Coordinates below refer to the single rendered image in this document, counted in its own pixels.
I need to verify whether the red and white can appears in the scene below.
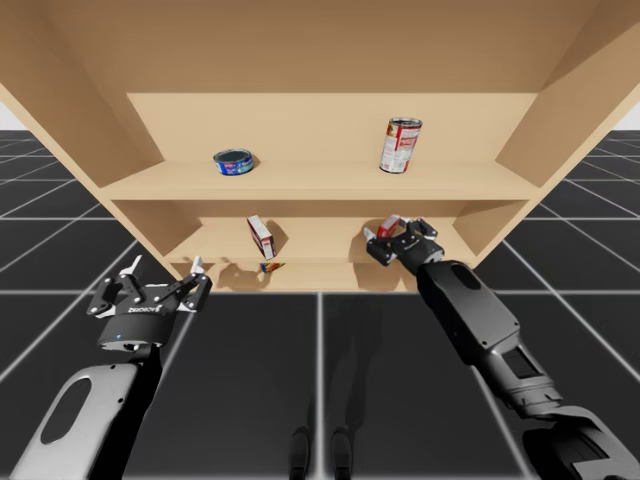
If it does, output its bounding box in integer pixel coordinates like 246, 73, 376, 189
378, 117, 424, 175

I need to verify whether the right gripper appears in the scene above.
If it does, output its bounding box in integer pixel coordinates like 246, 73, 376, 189
362, 216, 445, 275

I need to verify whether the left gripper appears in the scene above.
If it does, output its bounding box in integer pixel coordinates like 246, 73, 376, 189
86, 255, 214, 353

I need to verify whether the blue flat can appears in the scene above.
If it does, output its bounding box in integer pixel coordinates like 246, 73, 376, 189
213, 148, 255, 177

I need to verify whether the pale wooden shelf unit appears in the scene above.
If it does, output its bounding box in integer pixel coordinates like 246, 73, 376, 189
0, 0, 640, 294

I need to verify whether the red and white carton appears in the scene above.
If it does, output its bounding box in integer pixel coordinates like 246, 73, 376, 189
246, 214, 278, 261

